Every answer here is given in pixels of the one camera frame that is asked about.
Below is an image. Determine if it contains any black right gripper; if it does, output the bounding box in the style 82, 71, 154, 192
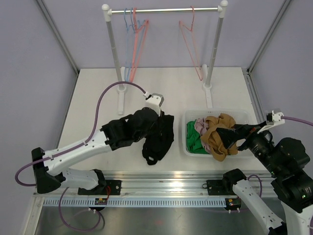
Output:
217, 119, 282, 175

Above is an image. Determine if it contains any mustard brown tank top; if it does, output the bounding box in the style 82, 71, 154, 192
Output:
201, 113, 238, 162

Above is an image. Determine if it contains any black tank top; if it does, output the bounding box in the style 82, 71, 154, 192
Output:
142, 111, 174, 165

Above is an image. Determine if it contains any pink tank top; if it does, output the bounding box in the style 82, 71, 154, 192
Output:
194, 118, 211, 154

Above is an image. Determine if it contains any green tank top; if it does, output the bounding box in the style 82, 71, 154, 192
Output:
186, 120, 209, 154

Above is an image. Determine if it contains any light blue hanger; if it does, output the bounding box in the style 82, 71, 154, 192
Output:
126, 7, 146, 81
123, 8, 142, 81

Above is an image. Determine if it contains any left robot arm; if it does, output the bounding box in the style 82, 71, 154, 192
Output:
31, 107, 166, 195

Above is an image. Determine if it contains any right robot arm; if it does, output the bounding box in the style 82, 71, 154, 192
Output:
216, 122, 313, 235

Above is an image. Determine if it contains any white and chrome clothes rack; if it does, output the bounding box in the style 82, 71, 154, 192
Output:
102, 0, 228, 115

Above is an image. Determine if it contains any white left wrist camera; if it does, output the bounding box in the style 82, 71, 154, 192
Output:
144, 92, 164, 116

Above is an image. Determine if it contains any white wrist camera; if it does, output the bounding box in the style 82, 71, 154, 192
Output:
257, 109, 285, 134
144, 92, 164, 116

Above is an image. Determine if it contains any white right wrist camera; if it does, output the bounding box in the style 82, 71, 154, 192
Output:
257, 109, 285, 134

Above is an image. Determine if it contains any right aluminium frame post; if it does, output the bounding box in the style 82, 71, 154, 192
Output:
246, 0, 293, 74

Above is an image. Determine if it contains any aluminium frame post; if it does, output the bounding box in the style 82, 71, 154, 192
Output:
34, 0, 80, 74
246, 0, 293, 74

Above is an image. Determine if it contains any white slotted cable duct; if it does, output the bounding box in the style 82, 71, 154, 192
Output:
44, 197, 226, 208

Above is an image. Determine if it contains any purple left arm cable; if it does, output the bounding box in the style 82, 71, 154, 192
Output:
15, 82, 147, 188

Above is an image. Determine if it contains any left aluminium frame post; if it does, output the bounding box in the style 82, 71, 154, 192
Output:
34, 0, 80, 74

